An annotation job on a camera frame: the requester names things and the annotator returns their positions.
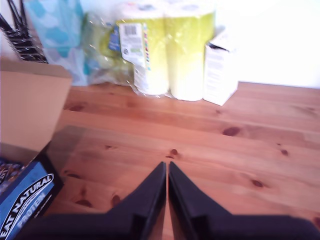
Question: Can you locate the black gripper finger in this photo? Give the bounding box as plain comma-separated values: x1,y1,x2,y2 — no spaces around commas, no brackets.
168,161,236,240
106,161,168,240

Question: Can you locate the small white printed box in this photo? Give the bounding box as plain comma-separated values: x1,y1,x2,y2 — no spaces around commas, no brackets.
202,31,240,107

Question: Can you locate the black blue snackbar carton box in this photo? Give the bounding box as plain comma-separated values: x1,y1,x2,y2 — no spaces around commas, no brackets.
0,56,74,240

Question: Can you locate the blue patterned tissue box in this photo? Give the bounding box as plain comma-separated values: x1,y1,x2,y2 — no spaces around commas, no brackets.
23,0,85,50
44,46,89,87

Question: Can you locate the blue wrapped snack bar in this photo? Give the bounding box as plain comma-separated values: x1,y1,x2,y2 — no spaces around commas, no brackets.
0,173,16,194
0,156,25,177

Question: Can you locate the yellow paper towel pack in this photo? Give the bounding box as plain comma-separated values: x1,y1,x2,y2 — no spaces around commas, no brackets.
83,0,217,102

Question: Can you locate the black thin stick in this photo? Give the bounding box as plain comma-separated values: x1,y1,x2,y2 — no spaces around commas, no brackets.
6,0,20,29
19,0,27,26

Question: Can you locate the black wire basket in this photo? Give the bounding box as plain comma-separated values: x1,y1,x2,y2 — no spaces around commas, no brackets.
0,13,49,65

